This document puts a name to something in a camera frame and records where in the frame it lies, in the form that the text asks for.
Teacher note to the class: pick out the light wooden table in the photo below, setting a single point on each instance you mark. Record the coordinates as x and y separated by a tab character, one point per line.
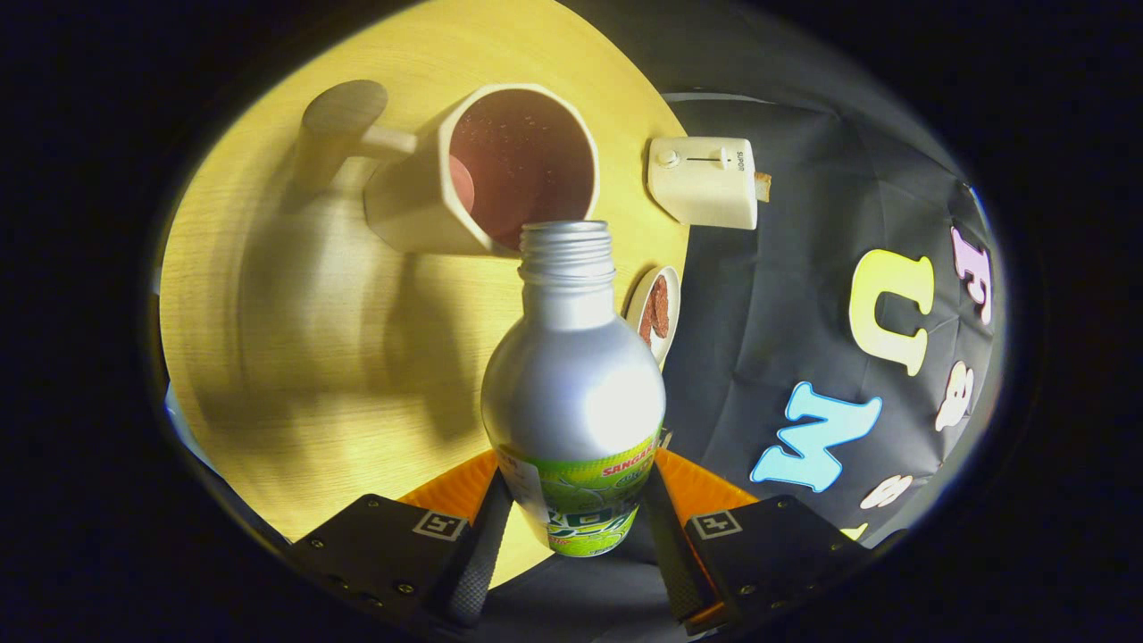
339	357

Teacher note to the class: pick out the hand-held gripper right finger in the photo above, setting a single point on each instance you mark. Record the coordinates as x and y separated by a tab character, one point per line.
674	563

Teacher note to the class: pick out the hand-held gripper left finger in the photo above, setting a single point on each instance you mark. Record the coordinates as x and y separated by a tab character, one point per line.
482	563

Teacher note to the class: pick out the white toaster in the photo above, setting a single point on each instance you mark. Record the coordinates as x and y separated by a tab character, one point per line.
701	183

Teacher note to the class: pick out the brown meat piece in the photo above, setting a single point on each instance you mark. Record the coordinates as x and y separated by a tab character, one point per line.
659	308

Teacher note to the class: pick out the toast slice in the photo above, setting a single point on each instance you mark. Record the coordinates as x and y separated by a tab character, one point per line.
763	186

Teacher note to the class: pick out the silver juice bottle green label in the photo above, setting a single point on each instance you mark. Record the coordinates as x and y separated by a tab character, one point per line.
571	384

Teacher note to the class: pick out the white round plate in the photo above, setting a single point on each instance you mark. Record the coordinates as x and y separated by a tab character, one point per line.
671	295

